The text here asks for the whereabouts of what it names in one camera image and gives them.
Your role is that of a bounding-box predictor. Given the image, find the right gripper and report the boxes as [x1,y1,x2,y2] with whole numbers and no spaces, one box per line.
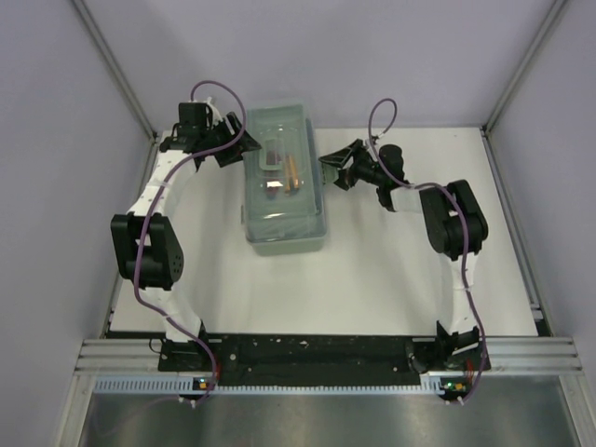
[318,140,385,191]

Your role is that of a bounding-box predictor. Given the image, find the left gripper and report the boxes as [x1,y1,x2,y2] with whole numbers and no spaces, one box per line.
[199,112,260,167]

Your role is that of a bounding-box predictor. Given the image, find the orange black utility knife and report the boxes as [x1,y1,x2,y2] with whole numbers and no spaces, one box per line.
[284,155,301,195]

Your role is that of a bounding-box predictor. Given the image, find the red handled pliers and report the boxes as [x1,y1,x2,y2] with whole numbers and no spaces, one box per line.
[264,149,283,199]

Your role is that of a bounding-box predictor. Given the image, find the translucent green tool box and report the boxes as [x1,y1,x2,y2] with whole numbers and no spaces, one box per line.
[243,100,327,256]

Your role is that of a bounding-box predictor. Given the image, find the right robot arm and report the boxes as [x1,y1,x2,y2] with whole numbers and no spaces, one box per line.
[319,139,489,372]

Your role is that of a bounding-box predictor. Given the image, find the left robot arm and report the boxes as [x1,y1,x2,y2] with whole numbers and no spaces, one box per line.
[110,100,261,370]

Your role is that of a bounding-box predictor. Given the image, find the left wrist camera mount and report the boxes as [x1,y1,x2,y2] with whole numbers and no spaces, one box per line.
[189,96,223,129]

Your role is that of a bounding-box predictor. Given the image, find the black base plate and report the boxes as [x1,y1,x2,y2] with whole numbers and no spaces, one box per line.
[158,332,476,386]

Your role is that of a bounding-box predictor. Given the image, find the grey slotted cable duct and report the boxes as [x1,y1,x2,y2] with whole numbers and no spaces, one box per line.
[93,375,445,397]

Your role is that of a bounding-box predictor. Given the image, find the aluminium frame rail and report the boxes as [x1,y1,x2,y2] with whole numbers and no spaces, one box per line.
[75,334,582,374]

